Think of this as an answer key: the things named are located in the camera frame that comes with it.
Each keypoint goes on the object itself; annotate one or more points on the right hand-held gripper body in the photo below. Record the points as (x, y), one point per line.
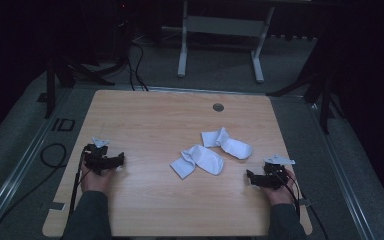
(273, 175)

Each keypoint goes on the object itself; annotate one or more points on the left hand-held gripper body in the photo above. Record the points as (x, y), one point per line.
(96, 159)

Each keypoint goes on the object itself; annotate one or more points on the white sock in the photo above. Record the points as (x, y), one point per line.
(200, 160)
(228, 144)

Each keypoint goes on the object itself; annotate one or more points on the person's right hand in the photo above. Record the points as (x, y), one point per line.
(281, 195)

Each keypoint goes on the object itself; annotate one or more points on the person's left hand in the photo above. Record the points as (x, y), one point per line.
(96, 182)

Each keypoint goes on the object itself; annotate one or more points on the grey tape piece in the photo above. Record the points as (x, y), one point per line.
(57, 206)
(303, 202)

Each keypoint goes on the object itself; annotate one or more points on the grey table grommet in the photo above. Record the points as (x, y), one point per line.
(218, 107)

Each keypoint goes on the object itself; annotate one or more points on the black metal stand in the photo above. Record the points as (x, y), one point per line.
(325, 106)
(50, 86)

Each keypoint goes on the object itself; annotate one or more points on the dark equipment tower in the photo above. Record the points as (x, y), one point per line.
(124, 30)

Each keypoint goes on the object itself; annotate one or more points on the metal floor rail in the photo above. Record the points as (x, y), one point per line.
(340, 173)
(16, 180)

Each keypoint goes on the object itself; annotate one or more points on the white metal table frame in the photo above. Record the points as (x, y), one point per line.
(223, 26)

